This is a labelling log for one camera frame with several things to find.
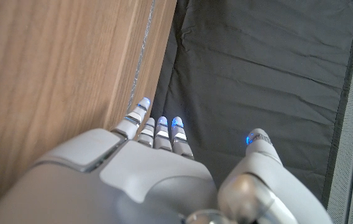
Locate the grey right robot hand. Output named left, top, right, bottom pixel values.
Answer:
left=0, top=96, right=334, bottom=224

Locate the grey tape outline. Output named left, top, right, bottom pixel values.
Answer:
left=126, top=0, right=156, bottom=114

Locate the black backdrop curtain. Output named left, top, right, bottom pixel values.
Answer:
left=150, top=0, right=353, bottom=209

